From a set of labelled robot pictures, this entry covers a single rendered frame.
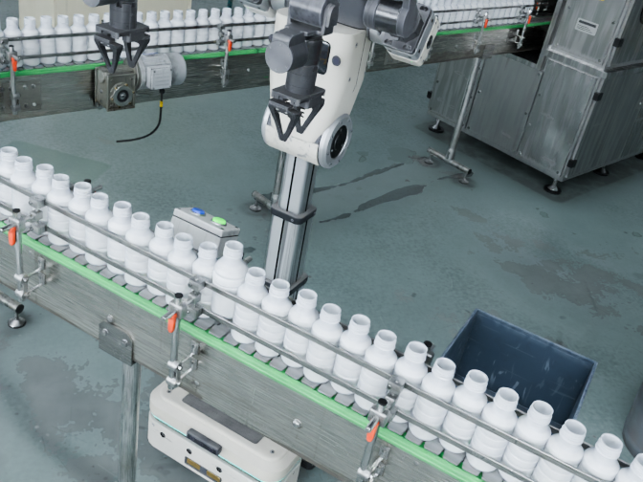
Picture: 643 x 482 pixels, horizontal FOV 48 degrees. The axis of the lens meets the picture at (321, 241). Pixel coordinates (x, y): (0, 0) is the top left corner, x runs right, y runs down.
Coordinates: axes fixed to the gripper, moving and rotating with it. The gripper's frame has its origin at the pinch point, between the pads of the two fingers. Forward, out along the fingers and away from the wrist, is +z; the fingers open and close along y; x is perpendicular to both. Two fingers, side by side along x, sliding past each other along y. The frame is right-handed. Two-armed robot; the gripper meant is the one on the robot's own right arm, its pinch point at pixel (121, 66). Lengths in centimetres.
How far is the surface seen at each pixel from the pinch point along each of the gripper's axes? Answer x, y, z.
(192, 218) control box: 24.4, 2.1, 27.7
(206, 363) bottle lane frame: 45, 21, 47
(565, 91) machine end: 45, -350, 71
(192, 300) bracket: 40, 22, 32
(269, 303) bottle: 56, 18, 27
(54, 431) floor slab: -30, -6, 140
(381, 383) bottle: 81, 18, 31
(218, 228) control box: 31.3, 1.6, 27.4
